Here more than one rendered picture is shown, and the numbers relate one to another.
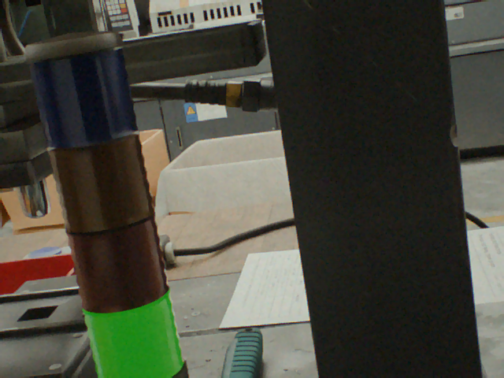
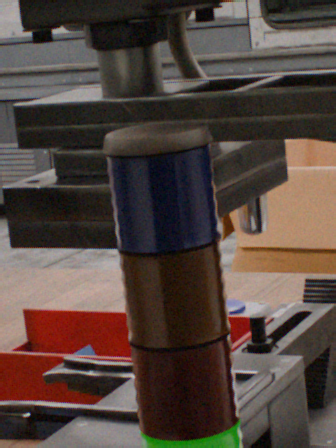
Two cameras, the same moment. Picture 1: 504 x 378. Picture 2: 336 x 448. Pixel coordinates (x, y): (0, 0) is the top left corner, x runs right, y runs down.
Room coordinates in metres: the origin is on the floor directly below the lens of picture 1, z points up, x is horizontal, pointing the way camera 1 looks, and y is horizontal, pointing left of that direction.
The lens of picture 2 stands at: (-0.06, -0.09, 1.25)
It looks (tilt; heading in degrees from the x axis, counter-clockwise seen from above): 12 degrees down; 22
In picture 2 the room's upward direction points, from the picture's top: 7 degrees counter-clockwise
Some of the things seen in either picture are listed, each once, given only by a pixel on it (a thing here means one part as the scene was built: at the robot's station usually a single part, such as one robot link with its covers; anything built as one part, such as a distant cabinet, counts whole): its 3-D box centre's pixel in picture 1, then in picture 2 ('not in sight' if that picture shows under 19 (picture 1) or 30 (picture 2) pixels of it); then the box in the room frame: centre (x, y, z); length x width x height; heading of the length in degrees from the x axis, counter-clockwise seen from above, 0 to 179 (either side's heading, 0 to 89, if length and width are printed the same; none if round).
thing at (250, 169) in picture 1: (255, 209); not in sight; (3.08, 0.01, 0.40); 0.69 x 0.60 x 0.50; 168
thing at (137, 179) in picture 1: (101, 179); (174, 287); (0.34, 0.06, 1.14); 0.04 x 0.04 x 0.03
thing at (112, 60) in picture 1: (84, 96); (163, 194); (0.34, 0.06, 1.17); 0.04 x 0.04 x 0.03
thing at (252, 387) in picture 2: not in sight; (245, 410); (0.61, 0.13, 0.98); 0.07 x 0.01 x 0.03; 173
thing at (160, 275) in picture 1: (118, 258); (184, 378); (0.34, 0.06, 1.10); 0.04 x 0.04 x 0.03
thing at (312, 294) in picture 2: not in sight; (316, 340); (0.85, 0.15, 0.95); 0.06 x 0.03 x 0.09; 173
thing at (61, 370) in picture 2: not in sight; (95, 375); (0.67, 0.26, 0.98); 0.07 x 0.02 x 0.01; 83
